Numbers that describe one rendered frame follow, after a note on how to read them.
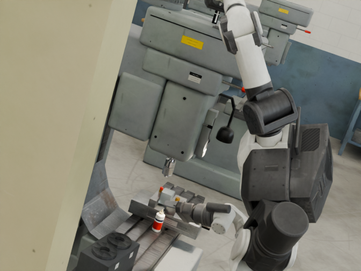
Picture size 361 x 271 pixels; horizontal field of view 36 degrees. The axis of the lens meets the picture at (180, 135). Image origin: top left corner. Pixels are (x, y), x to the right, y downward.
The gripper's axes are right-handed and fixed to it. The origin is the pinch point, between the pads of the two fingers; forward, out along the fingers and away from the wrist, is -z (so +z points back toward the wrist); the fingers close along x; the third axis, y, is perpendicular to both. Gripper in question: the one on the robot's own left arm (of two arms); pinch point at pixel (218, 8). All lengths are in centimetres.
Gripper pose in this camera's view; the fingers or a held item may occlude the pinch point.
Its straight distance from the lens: 226.6
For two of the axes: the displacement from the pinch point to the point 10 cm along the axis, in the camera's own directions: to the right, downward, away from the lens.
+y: 2.9, -9.4, 2.0
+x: 9.5, 3.0, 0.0
